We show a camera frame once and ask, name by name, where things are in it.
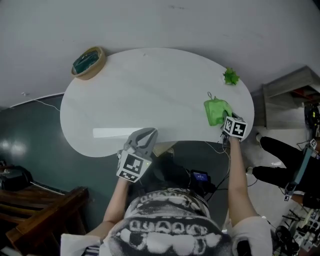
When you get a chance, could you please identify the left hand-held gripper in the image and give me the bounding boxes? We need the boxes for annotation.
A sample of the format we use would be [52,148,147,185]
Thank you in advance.
[116,127,159,185]

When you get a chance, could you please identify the white curved table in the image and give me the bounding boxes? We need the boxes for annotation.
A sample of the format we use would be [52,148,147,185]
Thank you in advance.
[59,47,255,158]

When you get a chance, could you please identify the woven basket bowl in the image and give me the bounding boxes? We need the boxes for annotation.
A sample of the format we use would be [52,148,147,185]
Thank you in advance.
[70,46,107,81]

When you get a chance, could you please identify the person's black white printed shirt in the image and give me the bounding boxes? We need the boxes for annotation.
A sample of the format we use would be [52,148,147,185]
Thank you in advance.
[59,188,273,256]

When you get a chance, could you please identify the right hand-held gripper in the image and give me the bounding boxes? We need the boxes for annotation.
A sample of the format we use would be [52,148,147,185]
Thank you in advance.
[219,112,248,143]

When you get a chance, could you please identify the cluttered equipment pile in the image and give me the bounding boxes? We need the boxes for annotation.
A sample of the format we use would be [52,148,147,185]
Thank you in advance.
[274,208,320,253]

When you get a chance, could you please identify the person's left forearm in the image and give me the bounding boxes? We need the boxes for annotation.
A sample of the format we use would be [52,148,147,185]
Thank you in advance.
[101,178,132,228]

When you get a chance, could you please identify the person's right forearm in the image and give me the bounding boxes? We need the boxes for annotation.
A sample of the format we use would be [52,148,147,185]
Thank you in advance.
[227,137,260,227]

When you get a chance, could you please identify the person's black trousers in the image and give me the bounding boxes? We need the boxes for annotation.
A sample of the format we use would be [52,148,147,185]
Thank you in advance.
[134,149,216,198]

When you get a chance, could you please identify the black bag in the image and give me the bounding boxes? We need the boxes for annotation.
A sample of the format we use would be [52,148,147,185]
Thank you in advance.
[0,165,34,192]

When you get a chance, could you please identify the black device with blue screen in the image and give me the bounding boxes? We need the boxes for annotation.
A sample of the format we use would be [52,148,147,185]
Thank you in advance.
[190,169,211,190]

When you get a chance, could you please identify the grey wooden cabinet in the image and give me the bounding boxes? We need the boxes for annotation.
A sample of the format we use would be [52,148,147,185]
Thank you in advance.
[261,65,320,130]

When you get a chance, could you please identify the dark wooden slatted frame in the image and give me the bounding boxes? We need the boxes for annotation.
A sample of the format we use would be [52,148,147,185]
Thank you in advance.
[0,186,90,256]

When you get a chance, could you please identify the small green potted plant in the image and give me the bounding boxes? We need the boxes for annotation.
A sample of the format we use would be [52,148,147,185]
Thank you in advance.
[222,66,241,86]

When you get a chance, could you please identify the green cloth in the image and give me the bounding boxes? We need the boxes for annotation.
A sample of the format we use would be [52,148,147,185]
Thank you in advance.
[203,91,233,127]

